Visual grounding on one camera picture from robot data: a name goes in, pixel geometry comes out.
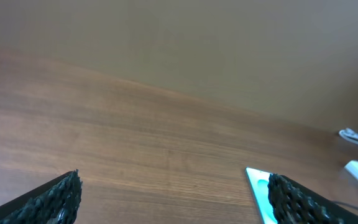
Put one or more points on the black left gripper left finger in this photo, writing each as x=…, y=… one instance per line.
x=56, y=201

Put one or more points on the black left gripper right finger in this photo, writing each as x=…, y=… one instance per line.
x=294, y=203

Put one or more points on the smartphone with teal screen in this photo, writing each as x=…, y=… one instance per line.
x=259, y=181

